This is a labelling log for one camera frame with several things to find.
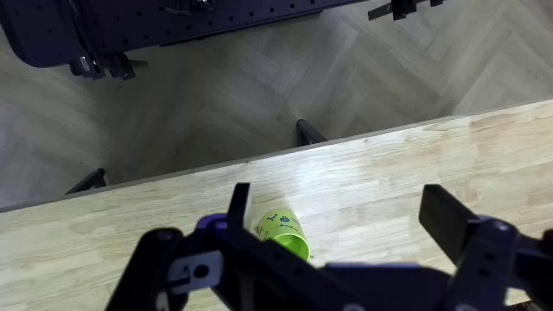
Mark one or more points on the black tripod stand foot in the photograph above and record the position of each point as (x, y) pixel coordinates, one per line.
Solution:
(400, 7)

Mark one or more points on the green mug with print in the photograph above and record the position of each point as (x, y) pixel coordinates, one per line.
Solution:
(283, 231)

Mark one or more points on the black caster wheel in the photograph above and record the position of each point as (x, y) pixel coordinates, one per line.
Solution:
(98, 65)

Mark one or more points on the black perforated cart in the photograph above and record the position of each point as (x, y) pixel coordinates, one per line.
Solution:
(174, 19)

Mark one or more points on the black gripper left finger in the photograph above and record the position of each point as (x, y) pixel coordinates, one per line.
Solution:
(243, 264)

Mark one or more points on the black table leg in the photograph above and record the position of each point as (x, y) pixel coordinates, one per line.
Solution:
(89, 181)
(309, 133)

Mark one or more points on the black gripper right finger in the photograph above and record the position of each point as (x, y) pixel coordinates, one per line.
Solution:
(461, 230)

